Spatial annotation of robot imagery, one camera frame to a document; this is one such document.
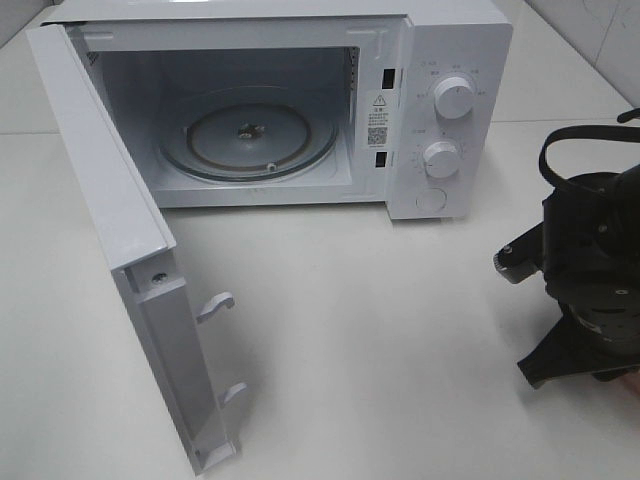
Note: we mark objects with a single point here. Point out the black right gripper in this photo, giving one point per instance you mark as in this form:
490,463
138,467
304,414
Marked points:
588,250

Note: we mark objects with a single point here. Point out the round white door button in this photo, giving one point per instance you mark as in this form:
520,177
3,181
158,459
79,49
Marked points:
431,200

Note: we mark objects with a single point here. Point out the white microwave knob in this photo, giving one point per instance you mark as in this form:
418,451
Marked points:
454,97
442,159

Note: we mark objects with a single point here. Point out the white microwave door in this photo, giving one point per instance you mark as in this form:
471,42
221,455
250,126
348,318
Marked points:
138,246

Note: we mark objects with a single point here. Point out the pink round plate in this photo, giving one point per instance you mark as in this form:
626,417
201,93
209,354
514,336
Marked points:
631,382

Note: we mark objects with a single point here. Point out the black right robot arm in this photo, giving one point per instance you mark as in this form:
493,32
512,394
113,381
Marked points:
587,249

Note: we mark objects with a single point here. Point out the white microwave oven body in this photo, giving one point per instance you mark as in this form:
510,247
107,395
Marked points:
374,64

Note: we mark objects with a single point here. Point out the glass microwave turntable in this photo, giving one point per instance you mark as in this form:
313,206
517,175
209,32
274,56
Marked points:
247,134

